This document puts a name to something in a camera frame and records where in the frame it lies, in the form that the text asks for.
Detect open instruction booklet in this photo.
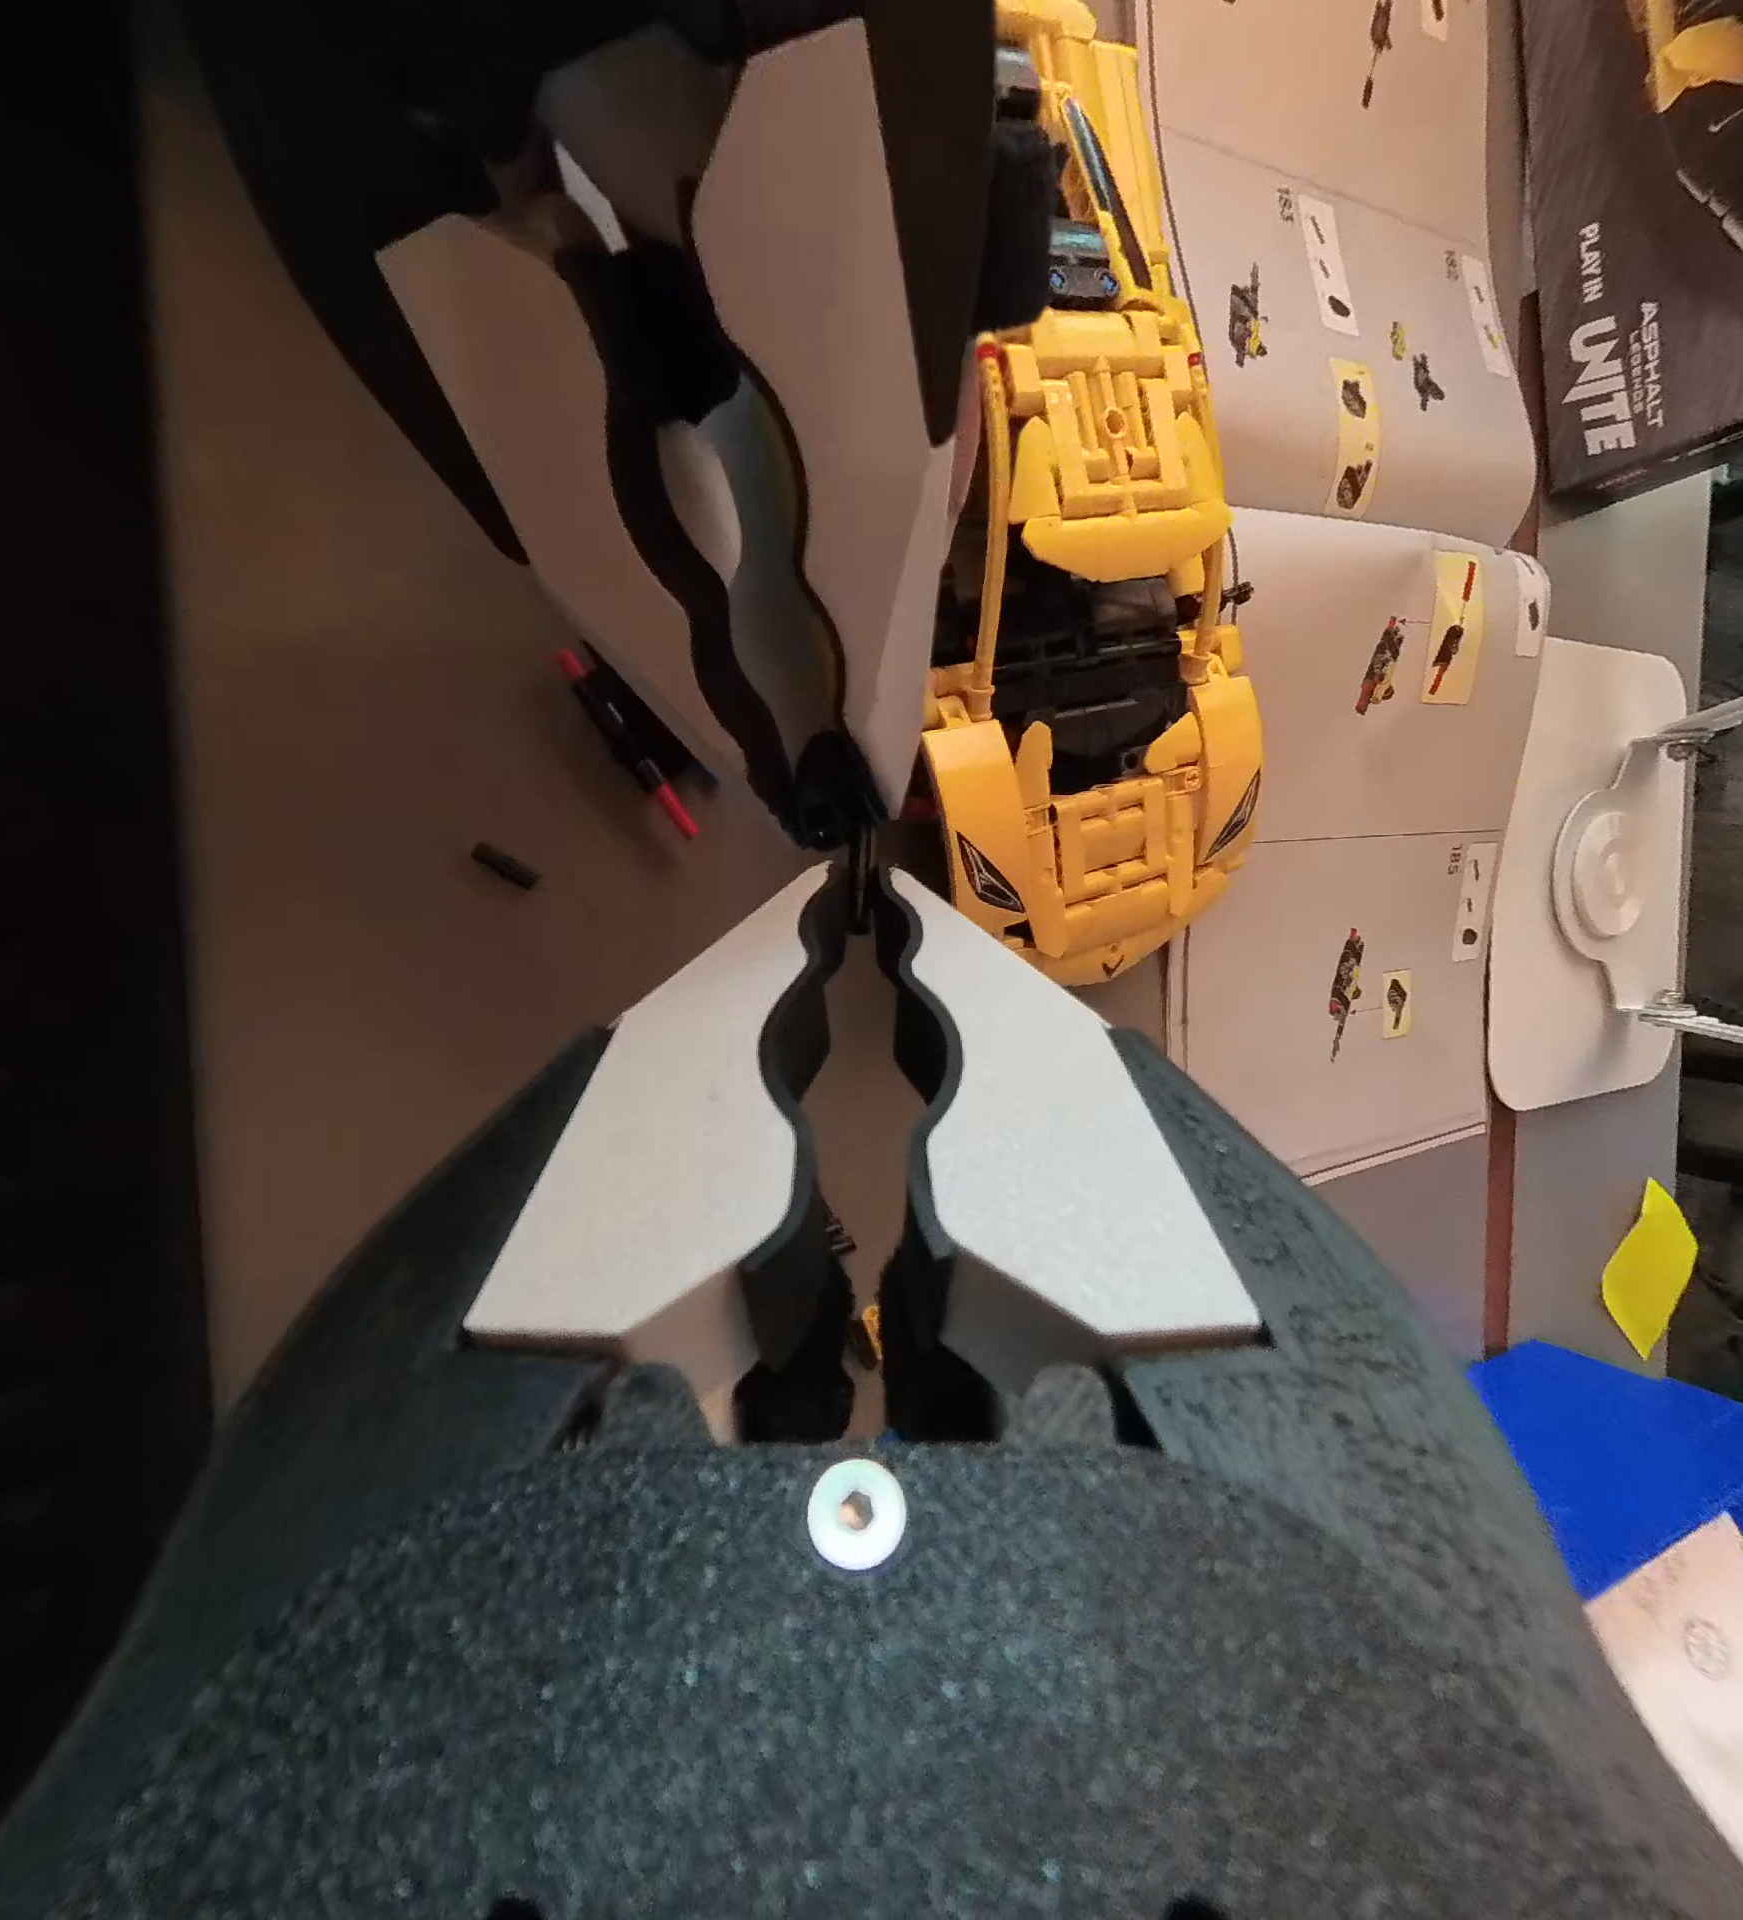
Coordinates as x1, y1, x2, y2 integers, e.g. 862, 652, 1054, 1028
1133, 0, 1556, 1188

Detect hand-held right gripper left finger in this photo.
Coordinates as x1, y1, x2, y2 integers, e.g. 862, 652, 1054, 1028
464, 862, 836, 1360

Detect red black toy axle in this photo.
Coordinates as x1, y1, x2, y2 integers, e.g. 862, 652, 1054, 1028
553, 643, 706, 844

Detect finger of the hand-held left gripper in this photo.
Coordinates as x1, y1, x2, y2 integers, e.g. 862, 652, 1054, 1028
673, 14, 976, 824
376, 209, 822, 844

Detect white printed paper bag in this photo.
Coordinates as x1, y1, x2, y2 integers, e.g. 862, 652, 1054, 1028
1582, 1507, 1743, 1920

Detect wooden board document stand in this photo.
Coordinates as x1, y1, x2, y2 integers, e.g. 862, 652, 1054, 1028
1485, 638, 1743, 1113

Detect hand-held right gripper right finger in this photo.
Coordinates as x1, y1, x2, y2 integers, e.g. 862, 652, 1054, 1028
884, 869, 1266, 1395

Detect black printed toy box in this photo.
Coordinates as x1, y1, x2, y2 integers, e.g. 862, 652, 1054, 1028
1517, 0, 1743, 498

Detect yellow toy brick car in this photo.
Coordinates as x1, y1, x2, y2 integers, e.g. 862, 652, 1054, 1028
922, 0, 1272, 985

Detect yellow sticky note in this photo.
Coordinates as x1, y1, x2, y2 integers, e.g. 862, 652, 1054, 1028
1606, 1176, 1699, 1360

